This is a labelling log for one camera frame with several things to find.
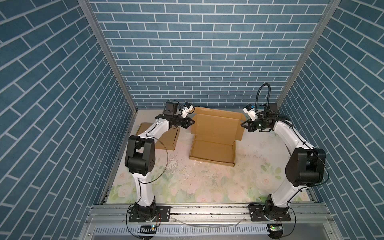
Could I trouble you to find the brown cardboard box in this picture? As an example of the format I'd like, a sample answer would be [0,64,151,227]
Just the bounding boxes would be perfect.
[136,123,180,151]

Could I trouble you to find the cardboard stack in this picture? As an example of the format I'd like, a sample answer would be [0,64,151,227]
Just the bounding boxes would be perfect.
[190,107,246,167]

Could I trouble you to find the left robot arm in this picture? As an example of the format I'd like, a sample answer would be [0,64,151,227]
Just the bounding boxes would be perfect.
[125,100,195,222]

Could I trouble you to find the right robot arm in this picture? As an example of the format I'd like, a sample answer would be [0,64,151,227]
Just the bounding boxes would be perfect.
[241,103,326,222]

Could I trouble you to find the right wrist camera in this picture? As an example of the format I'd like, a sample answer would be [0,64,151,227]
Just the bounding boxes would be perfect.
[243,104,259,121]

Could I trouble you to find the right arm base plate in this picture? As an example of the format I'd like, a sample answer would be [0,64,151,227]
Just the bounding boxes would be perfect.
[248,204,291,222]

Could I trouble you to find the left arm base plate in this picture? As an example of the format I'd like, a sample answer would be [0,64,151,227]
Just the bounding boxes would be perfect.
[127,204,171,223]

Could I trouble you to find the aluminium front rail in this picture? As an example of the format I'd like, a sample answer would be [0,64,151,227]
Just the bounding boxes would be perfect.
[80,202,342,240]

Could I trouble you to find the white slotted cable duct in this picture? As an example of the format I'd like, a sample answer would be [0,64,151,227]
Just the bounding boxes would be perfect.
[94,224,270,237]

